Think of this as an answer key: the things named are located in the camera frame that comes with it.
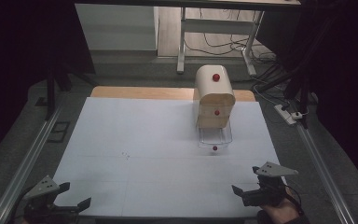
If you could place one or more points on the aluminium rail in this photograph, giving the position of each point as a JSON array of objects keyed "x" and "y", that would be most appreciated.
[
  {"x": 21, "y": 168},
  {"x": 323, "y": 174}
]

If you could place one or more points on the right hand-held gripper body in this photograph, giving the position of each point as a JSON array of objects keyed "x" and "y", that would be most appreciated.
[{"x": 268, "y": 189}]

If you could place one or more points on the person's right hand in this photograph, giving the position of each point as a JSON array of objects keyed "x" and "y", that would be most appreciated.
[{"x": 281, "y": 211}]

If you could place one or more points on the clear plastic drawer red knob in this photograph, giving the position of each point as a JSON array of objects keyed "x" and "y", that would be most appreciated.
[{"x": 215, "y": 138}]

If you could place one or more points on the white metal table frame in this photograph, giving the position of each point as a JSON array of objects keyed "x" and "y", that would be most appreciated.
[{"x": 230, "y": 46}]

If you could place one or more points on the white desk frame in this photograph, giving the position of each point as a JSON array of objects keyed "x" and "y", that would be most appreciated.
[{"x": 214, "y": 26}]

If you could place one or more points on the white panel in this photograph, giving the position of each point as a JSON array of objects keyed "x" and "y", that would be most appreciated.
[{"x": 115, "y": 28}]

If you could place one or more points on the white table mat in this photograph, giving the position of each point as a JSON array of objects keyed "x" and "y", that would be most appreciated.
[{"x": 143, "y": 155}]

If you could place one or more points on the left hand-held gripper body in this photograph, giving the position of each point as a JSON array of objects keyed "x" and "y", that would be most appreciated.
[{"x": 42, "y": 199}]

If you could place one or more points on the black floor plate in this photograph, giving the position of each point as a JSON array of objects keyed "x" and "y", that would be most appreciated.
[
  {"x": 59, "y": 132},
  {"x": 41, "y": 101}
]

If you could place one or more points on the white plug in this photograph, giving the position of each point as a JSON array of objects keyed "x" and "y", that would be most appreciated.
[{"x": 297, "y": 115}]

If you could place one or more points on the white power strip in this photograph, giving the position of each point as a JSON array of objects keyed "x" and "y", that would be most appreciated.
[{"x": 284, "y": 114}]

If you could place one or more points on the cream storage cabinet red knobs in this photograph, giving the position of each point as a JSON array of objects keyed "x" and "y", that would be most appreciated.
[{"x": 215, "y": 96}]

